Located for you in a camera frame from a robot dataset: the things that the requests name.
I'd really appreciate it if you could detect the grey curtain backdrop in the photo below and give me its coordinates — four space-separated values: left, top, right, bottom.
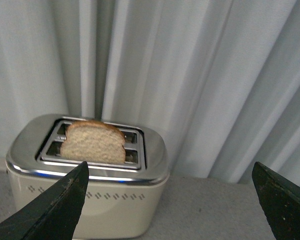
0 0 300 185

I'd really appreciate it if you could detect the beige two-slot toaster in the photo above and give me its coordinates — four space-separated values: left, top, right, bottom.
6 114 170 240

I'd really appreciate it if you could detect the slice of brown bread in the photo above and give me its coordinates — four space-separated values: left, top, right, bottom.
60 120 126 164

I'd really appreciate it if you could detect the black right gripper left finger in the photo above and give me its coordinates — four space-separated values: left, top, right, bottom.
0 161 89 240

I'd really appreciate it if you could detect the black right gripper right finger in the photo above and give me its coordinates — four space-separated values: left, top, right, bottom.
251 161 300 240

